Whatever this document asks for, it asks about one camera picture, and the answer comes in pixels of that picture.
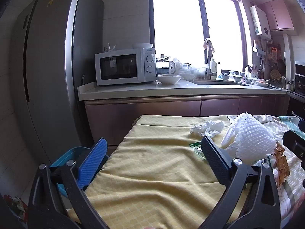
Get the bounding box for brown foil snack wrapper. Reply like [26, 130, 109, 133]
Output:
[273, 140, 290, 188]

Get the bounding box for steel kitchen faucet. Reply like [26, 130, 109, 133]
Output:
[205, 48, 216, 80]

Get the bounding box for brown base cabinets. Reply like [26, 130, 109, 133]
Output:
[84, 95, 289, 146]

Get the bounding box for yellow printed tablecloth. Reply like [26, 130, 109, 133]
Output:
[65, 114, 305, 229]

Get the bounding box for large white bowl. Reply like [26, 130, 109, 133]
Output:
[156, 75, 182, 85]

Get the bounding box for white foam fruit net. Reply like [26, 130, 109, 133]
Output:
[220, 111, 277, 166]

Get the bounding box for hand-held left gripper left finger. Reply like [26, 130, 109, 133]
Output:
[28, 137, 108, 229]

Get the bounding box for blue plastic bin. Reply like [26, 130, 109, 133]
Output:
[50, 146, 110, 197]

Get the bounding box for pink cloth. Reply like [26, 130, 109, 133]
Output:
[203, 38, 216, 53]

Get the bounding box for pink wall cabinet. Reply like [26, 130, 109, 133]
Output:
[258, 0, 295, 32]

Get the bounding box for white green-edged wrapper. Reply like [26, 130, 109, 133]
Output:
[253, 156, 278, 173]

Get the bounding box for white utensil holder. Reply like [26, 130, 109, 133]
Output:
[246, 64, 260, 79]

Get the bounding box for light blue wall rack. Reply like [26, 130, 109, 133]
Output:
[252, 46, 266, 58]

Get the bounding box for black frying pan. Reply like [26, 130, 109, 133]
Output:
[276, 58, 287, 76]

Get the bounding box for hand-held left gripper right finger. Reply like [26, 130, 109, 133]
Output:
[201, 135, 282, 229]

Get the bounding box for dark framed window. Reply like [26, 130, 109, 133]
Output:
[148, 0, 253, 77]

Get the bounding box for white kitchen countertop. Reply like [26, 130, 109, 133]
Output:
[77, 79, 288, 101]

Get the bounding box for kitchen sink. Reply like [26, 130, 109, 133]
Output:
[194, 79, 251, 86]

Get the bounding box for red packet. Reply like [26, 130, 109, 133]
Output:
[5, 196, 28, 218]

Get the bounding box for white water heater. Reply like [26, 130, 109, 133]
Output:
[250, 5, 272, 41]

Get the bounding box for green plastic wrapper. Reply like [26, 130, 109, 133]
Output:
[189, 142, 208, 161]

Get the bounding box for black built-in oven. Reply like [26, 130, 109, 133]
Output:
[286, 61, 305, 123]

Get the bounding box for grey refrigerator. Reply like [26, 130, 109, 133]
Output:
[8, 0, 105, 170]

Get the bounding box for white microwave oven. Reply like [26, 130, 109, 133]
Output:
[95, 48, 157, 86]

